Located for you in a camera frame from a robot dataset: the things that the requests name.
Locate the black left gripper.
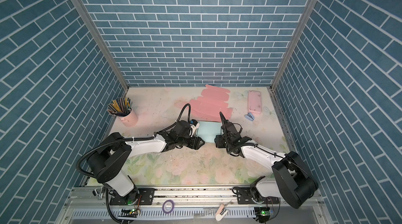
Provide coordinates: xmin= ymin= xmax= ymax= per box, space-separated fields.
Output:
xmin=176 ymin=134 xmax=207 ymax=150

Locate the mint green paper box sheet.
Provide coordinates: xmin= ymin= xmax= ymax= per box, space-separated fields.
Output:
xmin=196 ymin=121 xmax=222 ymax=143

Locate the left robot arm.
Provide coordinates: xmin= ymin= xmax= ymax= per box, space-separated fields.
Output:
xmin=75 ymin=104 xmax=205 ymax=197

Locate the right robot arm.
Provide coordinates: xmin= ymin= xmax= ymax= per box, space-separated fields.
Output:
xmin=215 ymin=118 xmax=319 ymax=209

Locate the pink paper box sheet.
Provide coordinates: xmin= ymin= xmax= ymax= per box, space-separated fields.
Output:
xmin=189 ymin=85 xmax=233 ymax=122

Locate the pink pencil case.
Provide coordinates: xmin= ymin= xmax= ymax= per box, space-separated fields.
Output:
xmin=248 ymin=91 xmax=262 ymax=115

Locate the purple tape roll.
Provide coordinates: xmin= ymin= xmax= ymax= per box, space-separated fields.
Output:
xmin=162 ymin=200 xmax=175 ymax=215

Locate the pink metal pencil bucket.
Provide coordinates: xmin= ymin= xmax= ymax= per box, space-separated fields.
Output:
xmin=119 ymin=110 xmax=138 ymax=127

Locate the white pink clip tool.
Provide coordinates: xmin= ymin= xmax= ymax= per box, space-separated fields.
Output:
xmin=215 ymin=204 xmax=228 ymax=221

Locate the bundle of colored pencils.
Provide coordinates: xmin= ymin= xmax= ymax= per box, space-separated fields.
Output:
xmin=107 ymin=97 xmax=132 ymax=117

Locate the aluminium front rail frame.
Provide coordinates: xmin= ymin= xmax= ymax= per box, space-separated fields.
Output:
xmin=56 ymin=185 xmax=332 ymax=224

